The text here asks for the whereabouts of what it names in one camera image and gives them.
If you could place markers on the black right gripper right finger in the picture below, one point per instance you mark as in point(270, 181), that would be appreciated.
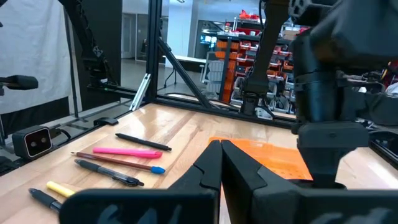
point(239, 180)

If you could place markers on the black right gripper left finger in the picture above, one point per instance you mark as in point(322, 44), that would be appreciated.
point(205, 174)

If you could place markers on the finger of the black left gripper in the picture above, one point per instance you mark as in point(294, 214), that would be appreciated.
point(332, 165)
point(318, 165)

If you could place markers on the pink highlighter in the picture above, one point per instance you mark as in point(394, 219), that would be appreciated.
point(127, 152)

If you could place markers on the black gel pen with clip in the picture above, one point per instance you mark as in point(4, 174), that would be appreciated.
point(105, 171)

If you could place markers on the yellow highlighter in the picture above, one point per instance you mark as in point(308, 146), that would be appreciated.
point(60, 188)

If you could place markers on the black grip pen clear barrel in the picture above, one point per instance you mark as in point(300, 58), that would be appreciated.
point(43, 198)

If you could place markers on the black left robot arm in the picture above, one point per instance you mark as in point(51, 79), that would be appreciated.
point(342, 37)

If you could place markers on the orange plastic box lid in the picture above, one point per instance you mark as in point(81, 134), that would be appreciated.
point(280, 158)

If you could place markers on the matte black pen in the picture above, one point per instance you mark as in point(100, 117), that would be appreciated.
point(143, 142)

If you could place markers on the brown pencil blue eraser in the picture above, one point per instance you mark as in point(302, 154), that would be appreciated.
point(118, 162)

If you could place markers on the storage shelf with orange bins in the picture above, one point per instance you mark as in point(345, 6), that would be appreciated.
point(231, 65)

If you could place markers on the black table clamp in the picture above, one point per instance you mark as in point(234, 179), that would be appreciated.
point(105, 121)

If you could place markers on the black standing panel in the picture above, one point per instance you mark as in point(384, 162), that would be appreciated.
point(109, 31)

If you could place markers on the black padded bar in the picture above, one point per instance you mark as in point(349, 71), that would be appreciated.
point(18, 82)

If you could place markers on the white backdrop cloth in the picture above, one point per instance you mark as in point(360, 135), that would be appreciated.
point(31, 46)

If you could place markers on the silver corner bracket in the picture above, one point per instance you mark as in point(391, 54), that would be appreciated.
point(140, 91)

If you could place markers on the black aluminium rig frame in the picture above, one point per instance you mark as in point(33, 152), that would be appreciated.
point(154, 46)

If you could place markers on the black table-level camera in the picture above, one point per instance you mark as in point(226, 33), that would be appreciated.
point(32, 143)

